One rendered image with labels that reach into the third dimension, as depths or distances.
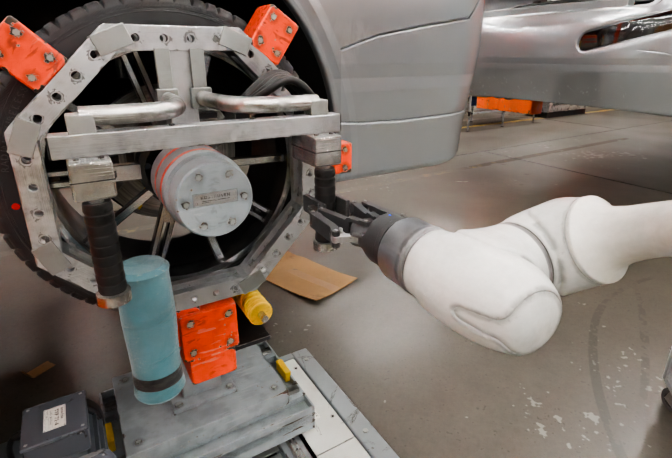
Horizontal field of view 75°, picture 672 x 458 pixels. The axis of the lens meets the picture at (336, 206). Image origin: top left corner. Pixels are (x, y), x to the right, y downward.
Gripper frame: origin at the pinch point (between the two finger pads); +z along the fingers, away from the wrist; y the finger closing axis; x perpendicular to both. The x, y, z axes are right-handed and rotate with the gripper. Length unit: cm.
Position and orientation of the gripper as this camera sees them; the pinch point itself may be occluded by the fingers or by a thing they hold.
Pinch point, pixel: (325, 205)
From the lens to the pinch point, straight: 75.7
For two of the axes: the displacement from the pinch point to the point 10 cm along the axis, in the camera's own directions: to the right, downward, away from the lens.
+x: 0.0, -9.5, -3.3
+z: -5.2, -2.8, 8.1
